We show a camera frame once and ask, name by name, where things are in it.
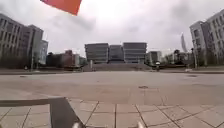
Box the manhole cover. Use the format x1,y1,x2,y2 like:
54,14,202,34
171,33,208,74
138,85,150,90

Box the wide stone steps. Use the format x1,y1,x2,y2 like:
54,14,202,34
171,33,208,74
81,62,153,72

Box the tall grey building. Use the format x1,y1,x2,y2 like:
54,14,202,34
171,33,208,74
0,12,45,70

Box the red flag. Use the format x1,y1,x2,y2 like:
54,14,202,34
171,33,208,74
39,0,83,17

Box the wide grey layered building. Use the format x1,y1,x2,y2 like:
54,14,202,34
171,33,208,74
84,41,148,65

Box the small grey building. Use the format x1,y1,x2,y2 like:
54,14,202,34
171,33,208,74
145,50,163,66

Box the tall pale building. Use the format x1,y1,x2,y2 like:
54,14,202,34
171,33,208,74
189,8,224,67

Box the low brown building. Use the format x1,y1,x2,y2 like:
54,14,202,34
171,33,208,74
45,49,88,68

